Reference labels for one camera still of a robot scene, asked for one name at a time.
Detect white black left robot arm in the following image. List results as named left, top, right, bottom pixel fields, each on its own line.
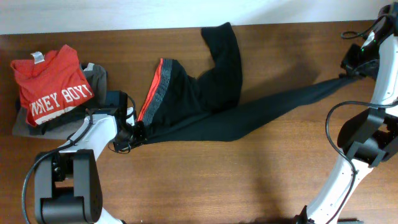
left=29, top=107, right=145, bottom=223

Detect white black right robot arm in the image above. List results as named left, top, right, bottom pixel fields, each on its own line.
left=292, top=2, right=397, bottom=224

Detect red printed t-shirt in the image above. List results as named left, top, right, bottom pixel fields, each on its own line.
left=11, top=45, right=95, bottom=127

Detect grey folded garment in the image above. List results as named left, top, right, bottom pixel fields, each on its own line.
left=11, top=62, right=109, bottom=141

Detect black leggings red waistband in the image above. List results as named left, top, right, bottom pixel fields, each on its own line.
left=137, top=22, right=354, bottom=144

